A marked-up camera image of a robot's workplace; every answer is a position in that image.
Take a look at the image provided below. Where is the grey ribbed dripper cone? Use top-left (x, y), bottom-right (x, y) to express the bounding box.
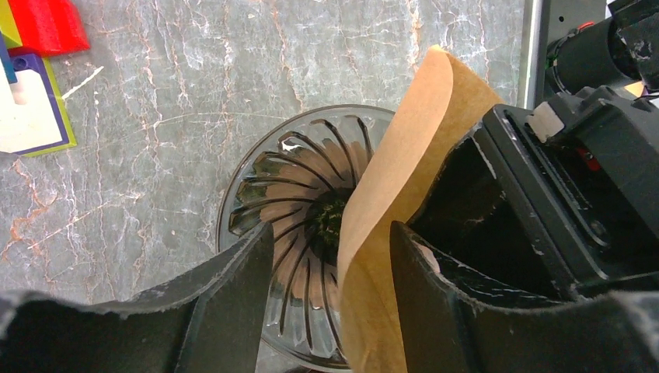
top-left (217, 104), bottom-right (394, 372)

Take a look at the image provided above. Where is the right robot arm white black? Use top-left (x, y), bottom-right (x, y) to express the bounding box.
top-left (410, 1), bottom-right (658, 303)

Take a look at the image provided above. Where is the colourful toy block stack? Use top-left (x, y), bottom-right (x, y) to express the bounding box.
top-left (1, 0), bottom-right (89, 156)

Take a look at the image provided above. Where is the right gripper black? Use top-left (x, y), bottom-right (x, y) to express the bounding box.
top-left (409, 86), bottom-right (658, 300)

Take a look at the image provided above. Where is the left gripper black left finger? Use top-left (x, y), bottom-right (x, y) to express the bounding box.
top-left (1, 223), bottom-right (274, 372)

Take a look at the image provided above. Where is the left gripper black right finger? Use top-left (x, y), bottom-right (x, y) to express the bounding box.
top-left (390, 221), bottom-right (658, 372)

